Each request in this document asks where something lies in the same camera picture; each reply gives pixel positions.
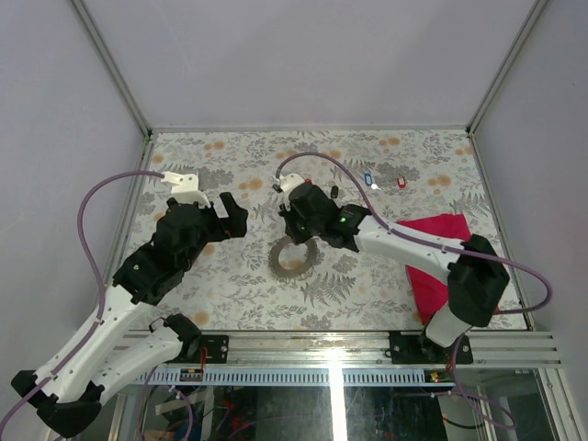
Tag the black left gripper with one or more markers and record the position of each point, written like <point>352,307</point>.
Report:
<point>236,223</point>

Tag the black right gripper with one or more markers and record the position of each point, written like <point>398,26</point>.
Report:
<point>289,215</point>

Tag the large silver keyring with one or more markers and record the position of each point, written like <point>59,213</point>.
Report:
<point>287,260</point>

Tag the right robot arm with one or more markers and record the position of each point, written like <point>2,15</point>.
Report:
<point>470,270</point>

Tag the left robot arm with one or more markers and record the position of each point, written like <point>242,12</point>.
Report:
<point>69,391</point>

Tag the floral table mat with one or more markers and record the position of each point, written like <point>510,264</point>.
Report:
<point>231,287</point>

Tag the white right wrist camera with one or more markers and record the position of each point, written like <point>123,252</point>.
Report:
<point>285,184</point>

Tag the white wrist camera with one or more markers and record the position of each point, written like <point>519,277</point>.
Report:
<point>185,189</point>
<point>285,184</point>

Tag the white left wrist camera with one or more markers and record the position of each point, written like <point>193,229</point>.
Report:
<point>185,189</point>

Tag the left aluminium frame post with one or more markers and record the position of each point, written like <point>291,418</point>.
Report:
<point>97,41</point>

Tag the aluminium frame post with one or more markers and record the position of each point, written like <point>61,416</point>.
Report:
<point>97,41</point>
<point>532,18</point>

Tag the grey slotted cable duct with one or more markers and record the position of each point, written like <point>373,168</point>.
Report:
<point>288,376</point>

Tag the aluminium mounting rail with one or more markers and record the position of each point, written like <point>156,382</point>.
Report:
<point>480,349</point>

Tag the right aluminium frame post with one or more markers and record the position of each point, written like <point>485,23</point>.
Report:
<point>532,18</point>

